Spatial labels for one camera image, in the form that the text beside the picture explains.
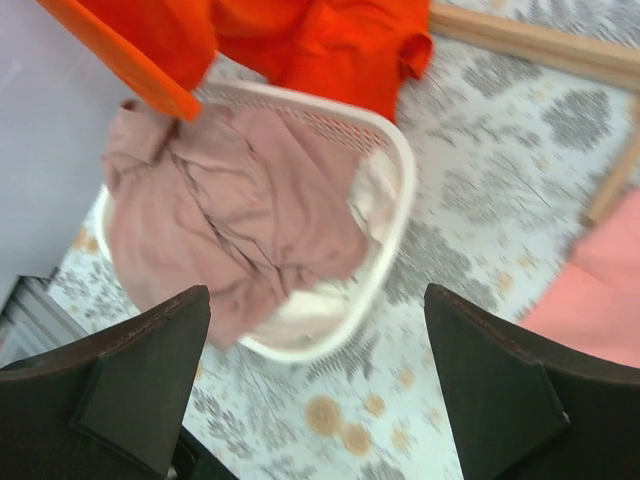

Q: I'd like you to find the salmon pink garment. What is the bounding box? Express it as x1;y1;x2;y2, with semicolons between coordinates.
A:
521;190;640;368

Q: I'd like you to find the white laundry basket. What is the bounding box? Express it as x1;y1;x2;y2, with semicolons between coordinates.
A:
98;82;415;363

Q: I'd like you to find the orange t shirt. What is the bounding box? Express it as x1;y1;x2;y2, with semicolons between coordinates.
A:
44;0;434;120

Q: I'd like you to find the dusty pink garment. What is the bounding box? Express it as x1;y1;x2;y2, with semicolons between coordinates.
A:
103;100;368;350

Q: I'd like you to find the aluminium frame rail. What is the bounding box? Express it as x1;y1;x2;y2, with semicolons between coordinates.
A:
1;277;88;367

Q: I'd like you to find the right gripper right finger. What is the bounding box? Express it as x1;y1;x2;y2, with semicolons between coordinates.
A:
424;284;639;480

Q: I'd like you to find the left wooden clothes rack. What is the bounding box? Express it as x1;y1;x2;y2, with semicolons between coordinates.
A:
429;2;639;227

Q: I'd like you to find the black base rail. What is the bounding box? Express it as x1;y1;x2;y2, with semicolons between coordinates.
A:
166;427;238;480

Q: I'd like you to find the white cloth in basket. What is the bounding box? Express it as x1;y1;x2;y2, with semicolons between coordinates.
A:
240;149;400;349

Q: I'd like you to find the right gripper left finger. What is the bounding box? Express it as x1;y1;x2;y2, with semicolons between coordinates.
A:
1;286;210;479

